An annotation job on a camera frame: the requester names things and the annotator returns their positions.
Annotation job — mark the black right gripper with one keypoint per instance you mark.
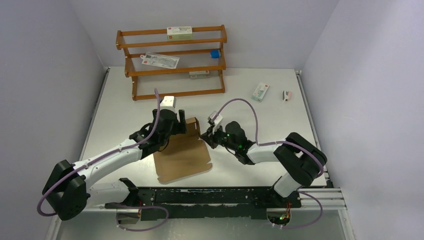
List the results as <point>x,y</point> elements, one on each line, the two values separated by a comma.
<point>209,137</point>

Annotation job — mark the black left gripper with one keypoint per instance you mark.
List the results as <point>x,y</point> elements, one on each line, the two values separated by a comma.
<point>180,127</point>

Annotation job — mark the brown cardboard box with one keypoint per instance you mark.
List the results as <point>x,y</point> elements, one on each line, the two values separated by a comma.
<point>184,156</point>

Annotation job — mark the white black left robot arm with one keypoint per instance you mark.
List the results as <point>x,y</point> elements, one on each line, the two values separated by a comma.
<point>66,192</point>

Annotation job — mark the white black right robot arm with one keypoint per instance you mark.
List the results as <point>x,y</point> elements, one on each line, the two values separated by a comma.
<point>302,161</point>

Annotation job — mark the small grey box lower shelf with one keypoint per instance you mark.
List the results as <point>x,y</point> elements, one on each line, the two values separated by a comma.
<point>201,74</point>

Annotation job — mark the white green box top shelf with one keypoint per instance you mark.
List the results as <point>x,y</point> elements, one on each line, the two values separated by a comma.
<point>179,33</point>

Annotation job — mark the orange wooden shelf rack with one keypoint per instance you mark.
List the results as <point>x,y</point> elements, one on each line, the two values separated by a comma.
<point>194,56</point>

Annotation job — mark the white teal small carton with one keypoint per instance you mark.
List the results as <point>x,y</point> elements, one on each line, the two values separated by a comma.
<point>260,92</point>

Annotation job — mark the clear plastic blister pack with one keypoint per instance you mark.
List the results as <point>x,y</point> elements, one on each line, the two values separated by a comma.
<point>159,60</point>

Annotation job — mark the blue white small roll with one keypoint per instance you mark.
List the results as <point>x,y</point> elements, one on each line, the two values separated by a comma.
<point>215,54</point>

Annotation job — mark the small pink stapler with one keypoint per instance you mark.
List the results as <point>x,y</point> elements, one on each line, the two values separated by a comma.
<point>286,95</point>

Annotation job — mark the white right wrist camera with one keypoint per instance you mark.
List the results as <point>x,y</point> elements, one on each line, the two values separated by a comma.
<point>215,121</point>

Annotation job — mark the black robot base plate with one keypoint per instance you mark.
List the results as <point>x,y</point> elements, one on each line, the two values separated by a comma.
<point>208,202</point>

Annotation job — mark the aluminium table frame rail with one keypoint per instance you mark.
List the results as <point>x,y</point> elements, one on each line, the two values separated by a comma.
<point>322,216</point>

